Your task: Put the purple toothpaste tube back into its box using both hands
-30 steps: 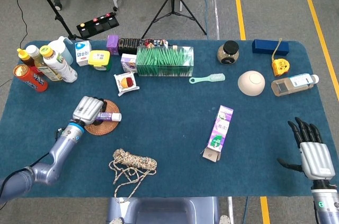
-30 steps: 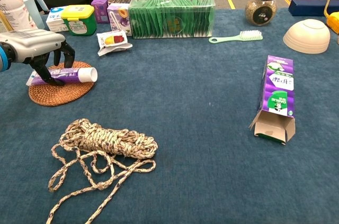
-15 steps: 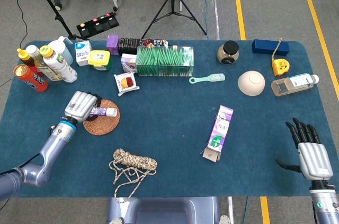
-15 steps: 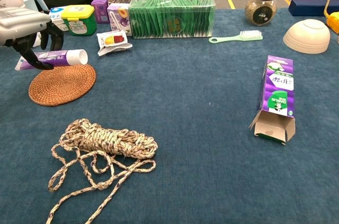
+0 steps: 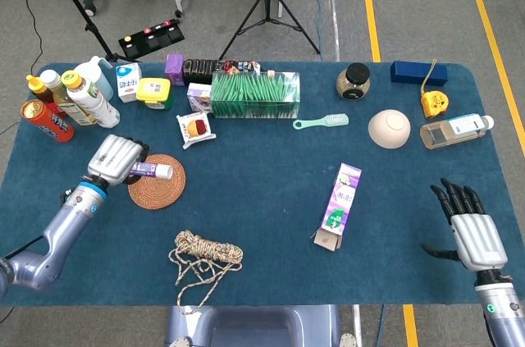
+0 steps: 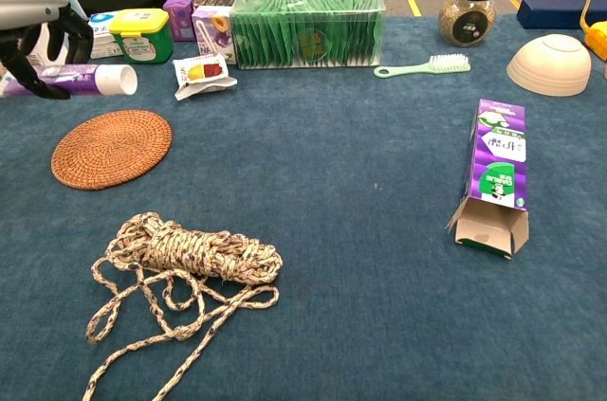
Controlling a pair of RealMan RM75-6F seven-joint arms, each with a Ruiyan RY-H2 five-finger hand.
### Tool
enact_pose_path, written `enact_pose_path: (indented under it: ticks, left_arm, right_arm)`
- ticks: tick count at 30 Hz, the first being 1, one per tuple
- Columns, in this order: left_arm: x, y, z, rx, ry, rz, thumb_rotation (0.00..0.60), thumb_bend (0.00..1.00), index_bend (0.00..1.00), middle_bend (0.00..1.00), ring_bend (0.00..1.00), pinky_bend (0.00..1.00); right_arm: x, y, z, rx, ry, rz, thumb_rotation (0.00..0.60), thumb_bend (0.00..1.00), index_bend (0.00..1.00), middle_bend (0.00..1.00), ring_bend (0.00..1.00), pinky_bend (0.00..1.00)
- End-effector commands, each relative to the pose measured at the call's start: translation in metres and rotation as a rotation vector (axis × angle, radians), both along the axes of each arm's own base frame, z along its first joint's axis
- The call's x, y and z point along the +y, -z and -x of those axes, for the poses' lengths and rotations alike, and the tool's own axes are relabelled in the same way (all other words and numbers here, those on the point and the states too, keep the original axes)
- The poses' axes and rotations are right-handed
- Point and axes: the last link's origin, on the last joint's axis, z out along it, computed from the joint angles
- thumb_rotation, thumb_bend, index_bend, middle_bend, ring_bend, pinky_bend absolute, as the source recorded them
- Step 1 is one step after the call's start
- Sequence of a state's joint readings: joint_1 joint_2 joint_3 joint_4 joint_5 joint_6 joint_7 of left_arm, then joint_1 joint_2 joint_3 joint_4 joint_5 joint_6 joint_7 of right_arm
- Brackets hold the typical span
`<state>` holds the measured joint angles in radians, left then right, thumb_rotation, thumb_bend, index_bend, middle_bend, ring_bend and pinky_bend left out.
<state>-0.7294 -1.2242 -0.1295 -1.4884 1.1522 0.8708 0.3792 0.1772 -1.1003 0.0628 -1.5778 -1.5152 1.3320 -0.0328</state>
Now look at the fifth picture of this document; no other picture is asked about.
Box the light blue spouted bottle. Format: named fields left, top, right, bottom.
left=75, top=55, right=114, bottom=101

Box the mint green brush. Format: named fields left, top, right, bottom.
left=292, top=113, right=350, bottom=131

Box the beige braided rope bundle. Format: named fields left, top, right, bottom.
left=167, top=230, right=244, bottom=315

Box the white bottle with green cap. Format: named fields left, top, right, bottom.
left=61, top=70, right=121, bottom=129

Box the woven rattan coaster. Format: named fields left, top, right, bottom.
left=127, top=153, right=187, bottom=211

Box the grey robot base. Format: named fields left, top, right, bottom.
left=163, top=304, right=344, bottom=347

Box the green tub with yellow lid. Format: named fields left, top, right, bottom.
left=135, top=77, right=173, bottom=111

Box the white snack packet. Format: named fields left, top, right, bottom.
left=176, top=112, right=217, bottom=150

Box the small purple carton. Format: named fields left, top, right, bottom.
left=164, top=53, right=185, bottom=87

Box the brown bottle with yellow cap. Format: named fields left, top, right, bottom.
left=25, top=74, right=69, bottom=118

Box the clear flat bottle blue label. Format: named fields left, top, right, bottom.
left=419, top=112, right=495, bottom=150

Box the purple white toothpaste tube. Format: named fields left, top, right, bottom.
left=129, top=161, right=174, bottom=180

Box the yellow tea bottle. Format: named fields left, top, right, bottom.
left=39, top=69, right=98, bottom=126

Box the purple toothpaste carton box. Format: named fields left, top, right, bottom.
left=313, top=162, right=363, bottom=252

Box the blue floor cable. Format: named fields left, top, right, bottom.
left=293, top=0, right=325, bottom=53

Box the white blue tissue pack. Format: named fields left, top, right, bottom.
left=115, top=62, right=143, bottom=103

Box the clear box of green sachets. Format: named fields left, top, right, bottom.
left=210, top=71, right=301, bottom=120

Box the black foot pedal board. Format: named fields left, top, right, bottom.
left=118, top=18, right=185, bottom=59

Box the beige upturned bowl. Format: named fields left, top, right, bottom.
left=367, top=108, right=412, bottom=149

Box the blue felt table cloth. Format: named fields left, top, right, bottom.
left=0, top=61, right=525, bottom=308

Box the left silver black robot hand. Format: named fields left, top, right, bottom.
left=86, top=134, right=151, bottom=187

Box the navy blue long box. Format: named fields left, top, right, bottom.
left=390, top=60, right=449, bottom=85

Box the glass jar with black lid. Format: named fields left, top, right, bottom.
left=336, top=62, right=372, bottom=103

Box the red drink can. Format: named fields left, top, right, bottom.
left=20, top=99, right=76, bottom=144

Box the black slanted light stand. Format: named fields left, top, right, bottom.
left=43, top=0, right=143, bottom=65

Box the white purple drink carton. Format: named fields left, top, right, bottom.
left=186, top=82, right=213, bottom=114

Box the yellow tape measure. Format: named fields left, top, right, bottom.
left=420, top=58, right=450, bottom=120

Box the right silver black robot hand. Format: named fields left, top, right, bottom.
left=420, top=177, right=509, bottom=272

